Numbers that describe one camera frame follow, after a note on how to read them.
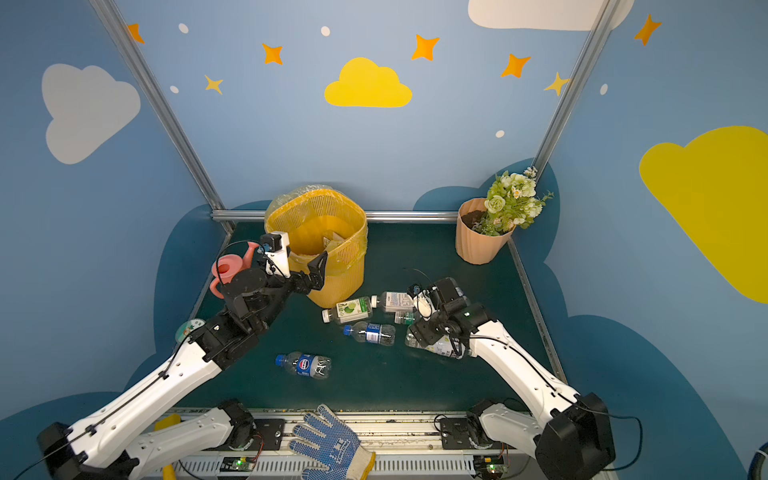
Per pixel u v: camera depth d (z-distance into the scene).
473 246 1.02
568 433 0.39
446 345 0.81
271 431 0.75
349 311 0.93
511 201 0.93
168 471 0.66
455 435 0.75
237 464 0.71
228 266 0.95
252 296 0.48
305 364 0.80
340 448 0.72
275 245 0.55
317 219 0.97
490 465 0.72
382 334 0.90
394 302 0.96
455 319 0.56
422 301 0.72
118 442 0.40
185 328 0.84
